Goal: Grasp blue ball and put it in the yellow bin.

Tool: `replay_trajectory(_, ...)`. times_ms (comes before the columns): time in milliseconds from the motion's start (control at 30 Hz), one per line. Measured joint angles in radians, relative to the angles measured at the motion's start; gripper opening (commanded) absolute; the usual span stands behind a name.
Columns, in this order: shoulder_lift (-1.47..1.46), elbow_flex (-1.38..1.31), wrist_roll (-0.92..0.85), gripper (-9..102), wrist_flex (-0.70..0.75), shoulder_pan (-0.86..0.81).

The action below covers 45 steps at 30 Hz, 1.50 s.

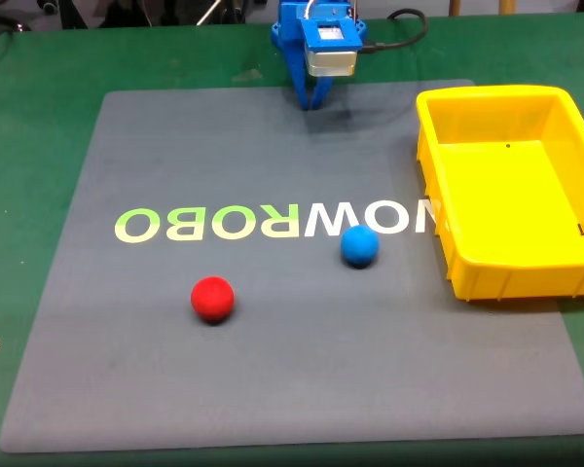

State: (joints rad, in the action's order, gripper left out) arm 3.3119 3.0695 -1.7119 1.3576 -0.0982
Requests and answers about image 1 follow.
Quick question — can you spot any blue ball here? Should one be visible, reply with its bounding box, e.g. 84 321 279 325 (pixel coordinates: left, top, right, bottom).
340 224 381 269

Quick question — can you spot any yellow plastic bin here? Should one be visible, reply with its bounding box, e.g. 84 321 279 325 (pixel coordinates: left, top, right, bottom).
415 84 584 304

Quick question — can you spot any red ball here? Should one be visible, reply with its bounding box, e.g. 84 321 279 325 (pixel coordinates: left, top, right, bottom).
190 275 236 324

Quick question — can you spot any metal rod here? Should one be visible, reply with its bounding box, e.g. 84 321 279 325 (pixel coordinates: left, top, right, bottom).
196 0 223 26

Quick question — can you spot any grey mat with lettering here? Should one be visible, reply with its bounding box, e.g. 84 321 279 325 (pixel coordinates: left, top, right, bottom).
0 79 584 454

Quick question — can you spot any black chair base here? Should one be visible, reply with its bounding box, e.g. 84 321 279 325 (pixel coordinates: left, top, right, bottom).
0 0 59 34

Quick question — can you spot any silver camera box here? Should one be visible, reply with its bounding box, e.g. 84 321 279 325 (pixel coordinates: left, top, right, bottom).
305 47 359 79

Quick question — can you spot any black cable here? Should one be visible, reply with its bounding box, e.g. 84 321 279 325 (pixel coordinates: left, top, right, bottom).
359 9 428 54

